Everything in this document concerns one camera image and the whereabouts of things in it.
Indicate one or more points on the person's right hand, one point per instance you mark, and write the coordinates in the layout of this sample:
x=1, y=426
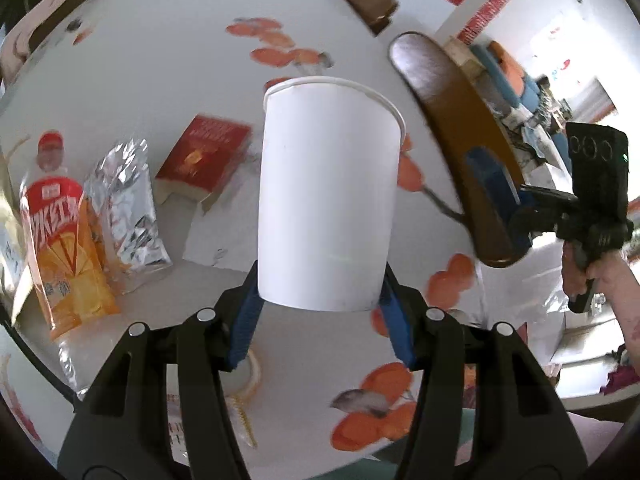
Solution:
x=612, y=275

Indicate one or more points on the magenta cloth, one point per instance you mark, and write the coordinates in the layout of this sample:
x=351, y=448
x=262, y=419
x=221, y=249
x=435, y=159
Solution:
x=622, y=380

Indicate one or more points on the red cardboard pack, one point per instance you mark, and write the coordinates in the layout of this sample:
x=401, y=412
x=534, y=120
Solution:
x=200, y=155

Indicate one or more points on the silver foil packet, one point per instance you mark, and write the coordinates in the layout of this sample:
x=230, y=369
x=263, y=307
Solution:
x=125, y=210

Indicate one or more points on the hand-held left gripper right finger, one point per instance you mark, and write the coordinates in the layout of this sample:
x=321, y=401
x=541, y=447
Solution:
x=397, y=325

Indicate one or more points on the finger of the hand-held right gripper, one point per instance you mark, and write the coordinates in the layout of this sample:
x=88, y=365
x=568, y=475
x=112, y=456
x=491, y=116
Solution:
x=492, y=175

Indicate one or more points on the white paper napkin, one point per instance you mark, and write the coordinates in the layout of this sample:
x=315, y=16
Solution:
x=220, y=240

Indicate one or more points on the white paper cup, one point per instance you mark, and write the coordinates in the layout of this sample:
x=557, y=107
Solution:
x=325, y=185

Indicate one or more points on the red wall banner strip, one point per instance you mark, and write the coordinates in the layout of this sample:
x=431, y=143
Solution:
x=492, y=7

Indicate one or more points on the orange floral printed tablecloth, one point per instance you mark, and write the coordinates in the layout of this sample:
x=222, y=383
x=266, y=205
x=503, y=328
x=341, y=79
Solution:
x=320, y=25

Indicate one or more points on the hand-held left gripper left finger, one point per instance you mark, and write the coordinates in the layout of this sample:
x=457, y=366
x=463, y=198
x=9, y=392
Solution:
x=245, y=320

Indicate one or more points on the pale printed packet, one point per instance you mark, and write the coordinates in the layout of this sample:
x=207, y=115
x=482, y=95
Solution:
x=10, y=260

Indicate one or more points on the orange label drink bottle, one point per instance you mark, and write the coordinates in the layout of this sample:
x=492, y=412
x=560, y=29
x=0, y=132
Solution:
x=55, y=240

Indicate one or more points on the person's right forearm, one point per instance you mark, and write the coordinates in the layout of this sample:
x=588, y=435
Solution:
x=631, y=325

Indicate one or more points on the blue and orange cushioned seat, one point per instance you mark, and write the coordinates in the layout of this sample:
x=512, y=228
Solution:
x=510, y=70

